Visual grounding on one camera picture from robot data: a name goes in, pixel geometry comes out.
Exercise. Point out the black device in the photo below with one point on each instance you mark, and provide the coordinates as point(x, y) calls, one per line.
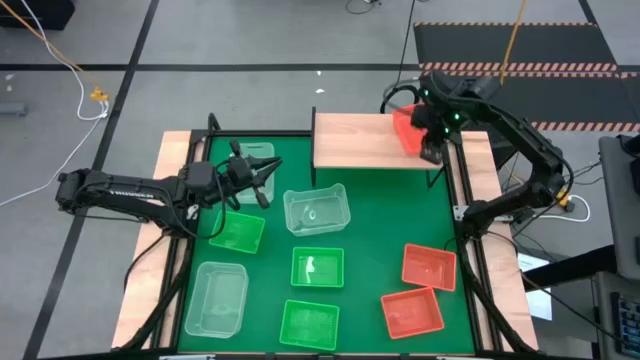
point(636, 175)

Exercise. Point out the black beam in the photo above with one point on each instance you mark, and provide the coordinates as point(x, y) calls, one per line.
point(575, 264)

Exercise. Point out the black hazard-striped floor mat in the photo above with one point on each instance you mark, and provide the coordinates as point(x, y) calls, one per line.
point(550, 45)

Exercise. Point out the grey cabinet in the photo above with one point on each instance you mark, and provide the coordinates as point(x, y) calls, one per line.
point(602, 315)

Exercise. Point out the green table mat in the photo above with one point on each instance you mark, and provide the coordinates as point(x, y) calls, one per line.
point(380, 225)

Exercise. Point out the wooden shelf with black legs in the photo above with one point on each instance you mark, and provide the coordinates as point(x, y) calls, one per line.
point(360, 142)

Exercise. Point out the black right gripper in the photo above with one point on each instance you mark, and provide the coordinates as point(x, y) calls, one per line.
point(432, 125)

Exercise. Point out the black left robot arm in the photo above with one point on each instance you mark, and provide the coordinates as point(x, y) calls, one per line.
point(125, 195)

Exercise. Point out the clear plastic basket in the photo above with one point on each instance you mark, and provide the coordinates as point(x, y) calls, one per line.
point(320, 212)
point(215, 300)
point(265, 149)

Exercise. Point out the black keypad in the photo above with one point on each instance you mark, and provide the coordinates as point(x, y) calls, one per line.
point(629, 325)

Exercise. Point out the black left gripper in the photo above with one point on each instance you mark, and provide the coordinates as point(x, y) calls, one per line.
point(240, 172)

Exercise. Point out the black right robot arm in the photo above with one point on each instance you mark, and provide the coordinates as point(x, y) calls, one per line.
point(530, 145)

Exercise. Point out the black box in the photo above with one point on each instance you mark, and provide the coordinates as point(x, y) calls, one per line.
point(40, 12)

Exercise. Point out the red plastic mesh basket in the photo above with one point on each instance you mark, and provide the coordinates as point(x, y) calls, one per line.
point(404, 134)
point(412, 314)
point(429, 267)

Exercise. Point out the grey flat bar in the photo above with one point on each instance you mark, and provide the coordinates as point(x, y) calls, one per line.
point(12, 109)

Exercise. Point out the green plastic mesh basket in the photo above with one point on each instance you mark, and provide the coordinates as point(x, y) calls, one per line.
point(242, 235)
point(309, 325)
point(317, 267)

